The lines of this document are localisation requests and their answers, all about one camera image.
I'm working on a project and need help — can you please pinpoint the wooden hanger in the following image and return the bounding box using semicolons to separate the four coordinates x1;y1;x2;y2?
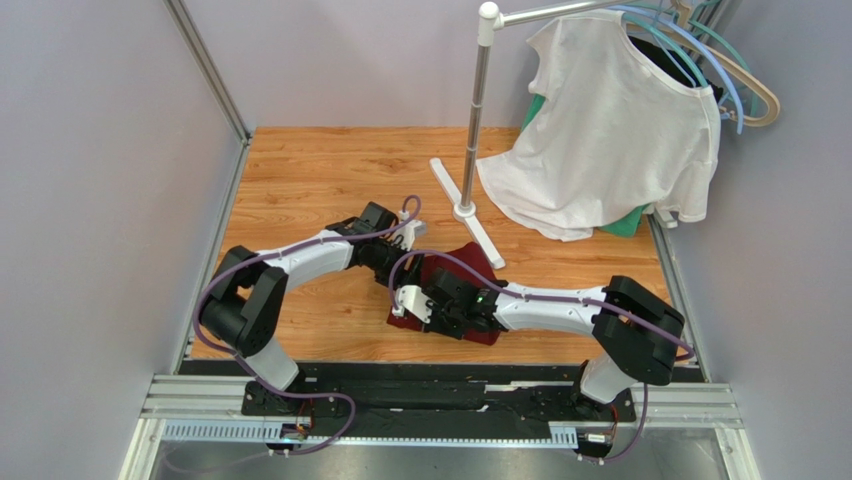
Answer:
662;1;781;128

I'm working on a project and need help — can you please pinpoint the green garment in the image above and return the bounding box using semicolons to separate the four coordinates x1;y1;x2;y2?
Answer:
520;94;647;238

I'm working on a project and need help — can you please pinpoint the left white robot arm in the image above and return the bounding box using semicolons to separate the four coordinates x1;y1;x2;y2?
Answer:
193;202;426;391

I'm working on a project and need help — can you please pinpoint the white t-shirt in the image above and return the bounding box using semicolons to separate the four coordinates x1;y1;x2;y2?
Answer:
477;9;721;241

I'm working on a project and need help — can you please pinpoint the black garment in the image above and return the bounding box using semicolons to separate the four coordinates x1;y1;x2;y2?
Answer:
629;36;704;88

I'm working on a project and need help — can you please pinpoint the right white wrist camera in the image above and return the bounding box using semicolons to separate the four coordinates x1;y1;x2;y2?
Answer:
391;285;433;324

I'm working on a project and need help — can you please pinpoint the dark red cloth napkin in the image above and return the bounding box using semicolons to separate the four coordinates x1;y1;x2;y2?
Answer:
386;242;508;346

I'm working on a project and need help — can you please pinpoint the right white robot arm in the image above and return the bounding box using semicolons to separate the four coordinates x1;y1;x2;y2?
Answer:
394;268;685;404

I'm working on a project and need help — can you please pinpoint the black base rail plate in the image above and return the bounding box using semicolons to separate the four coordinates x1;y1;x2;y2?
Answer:
179;359;707;442

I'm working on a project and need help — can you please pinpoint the aluminium frame rail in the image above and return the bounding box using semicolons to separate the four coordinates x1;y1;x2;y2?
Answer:
163;0;253;146

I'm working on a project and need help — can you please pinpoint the white clothes rack stand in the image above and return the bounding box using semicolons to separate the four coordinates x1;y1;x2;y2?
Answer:
429;0;623;270

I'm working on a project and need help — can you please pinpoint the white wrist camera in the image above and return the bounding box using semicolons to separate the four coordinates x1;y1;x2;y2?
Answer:
391;219;428;251
391;285;433;324

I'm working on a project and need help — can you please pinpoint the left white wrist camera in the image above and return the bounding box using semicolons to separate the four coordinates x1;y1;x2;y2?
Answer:
391;219;428;251

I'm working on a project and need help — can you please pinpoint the blue plastic hanger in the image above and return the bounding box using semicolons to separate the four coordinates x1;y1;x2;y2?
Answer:
615;1;747;134

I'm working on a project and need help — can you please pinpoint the teal plastic hanger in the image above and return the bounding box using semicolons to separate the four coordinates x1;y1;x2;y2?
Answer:
620;1;780;127

